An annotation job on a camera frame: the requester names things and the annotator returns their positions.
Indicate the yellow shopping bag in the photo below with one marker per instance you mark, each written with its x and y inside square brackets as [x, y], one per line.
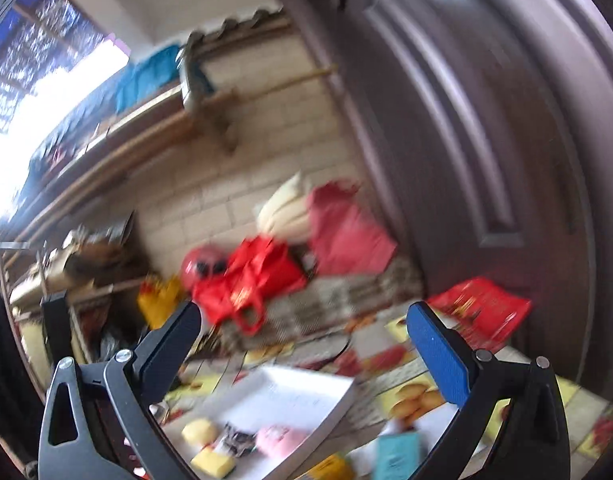
[158, 299]

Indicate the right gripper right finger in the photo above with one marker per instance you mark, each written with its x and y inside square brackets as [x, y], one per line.
[532, 443]

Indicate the red helmet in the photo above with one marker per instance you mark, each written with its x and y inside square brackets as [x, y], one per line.
[202, 262]

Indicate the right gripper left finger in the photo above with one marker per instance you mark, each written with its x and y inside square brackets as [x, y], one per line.
[97, 417]

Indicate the red plastic bag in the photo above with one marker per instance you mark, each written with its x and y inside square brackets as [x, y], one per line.
[486, 314]

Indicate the brown hair scrunchie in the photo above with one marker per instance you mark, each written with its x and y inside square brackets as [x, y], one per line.
[235, 442]

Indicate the pink plush toy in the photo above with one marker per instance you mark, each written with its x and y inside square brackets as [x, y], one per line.
[277, 441]

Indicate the fruit pattern tablecloth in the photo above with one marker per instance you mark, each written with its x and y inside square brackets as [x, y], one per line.
[393, 389]

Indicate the plaid covered bench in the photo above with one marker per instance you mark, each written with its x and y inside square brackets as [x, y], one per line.
[327, 303]

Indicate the red tote bag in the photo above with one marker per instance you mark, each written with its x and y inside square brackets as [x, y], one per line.
[259, 269]

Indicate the metal shelf rack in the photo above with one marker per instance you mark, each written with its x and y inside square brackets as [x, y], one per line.
[80, 298]

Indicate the teal tissue pack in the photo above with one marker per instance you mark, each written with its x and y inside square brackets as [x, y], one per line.
[398, 456]

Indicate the dark red cloth bag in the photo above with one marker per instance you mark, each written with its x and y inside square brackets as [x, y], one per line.
[345, 238]

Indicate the brown wooden door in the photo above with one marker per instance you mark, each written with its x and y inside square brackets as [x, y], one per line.
[487, 128]

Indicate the white cardboard box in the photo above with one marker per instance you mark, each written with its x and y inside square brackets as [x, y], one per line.
[272, 395]

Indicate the yellow sponge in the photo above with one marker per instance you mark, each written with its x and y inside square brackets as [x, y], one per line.
[214, 464]

